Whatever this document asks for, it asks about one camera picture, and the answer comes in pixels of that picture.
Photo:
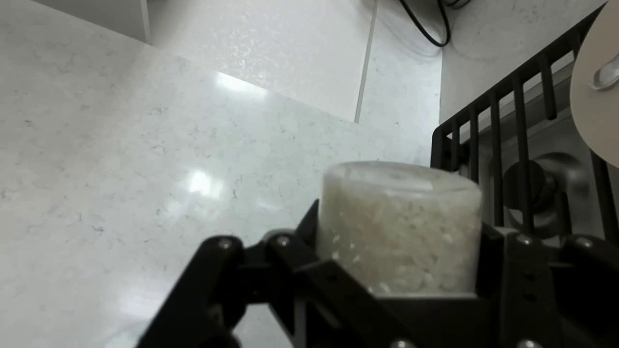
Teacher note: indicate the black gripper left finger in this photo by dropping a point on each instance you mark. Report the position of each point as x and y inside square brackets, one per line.
[315, 301]

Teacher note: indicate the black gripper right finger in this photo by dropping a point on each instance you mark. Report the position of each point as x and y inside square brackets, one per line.
[549, 296]

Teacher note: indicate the translucent plastic cup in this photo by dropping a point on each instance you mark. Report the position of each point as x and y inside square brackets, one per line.
[400, 228]

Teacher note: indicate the black gas stove top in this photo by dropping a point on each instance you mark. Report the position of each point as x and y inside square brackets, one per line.
[520, 145]

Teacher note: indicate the white pan lid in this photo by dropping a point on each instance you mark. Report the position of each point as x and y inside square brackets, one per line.
[593, 85]

